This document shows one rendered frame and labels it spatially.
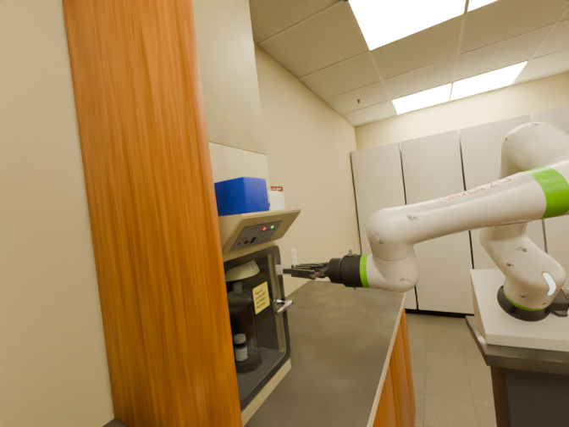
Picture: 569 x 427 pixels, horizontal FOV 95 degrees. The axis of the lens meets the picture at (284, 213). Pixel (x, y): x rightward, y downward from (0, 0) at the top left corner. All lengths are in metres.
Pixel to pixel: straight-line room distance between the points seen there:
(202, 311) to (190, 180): 0.28
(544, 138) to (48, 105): 1.32
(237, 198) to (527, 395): 1.19
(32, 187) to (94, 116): 0.25
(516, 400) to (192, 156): 1.32
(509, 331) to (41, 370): 1.45
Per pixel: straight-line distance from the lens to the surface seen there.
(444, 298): 3.80
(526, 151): 0.91
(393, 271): 0.71
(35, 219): 0.97
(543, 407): 1.40
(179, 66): 0.67
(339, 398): 0.95
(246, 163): 0.85
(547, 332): 1.32
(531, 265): 1.13
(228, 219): 0.63
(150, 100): 0.73
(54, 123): 1.04
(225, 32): 0.98
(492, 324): 1.29
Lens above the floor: 1.51
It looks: 1 degrees down
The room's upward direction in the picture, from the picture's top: 7 degrees counter-clockwise
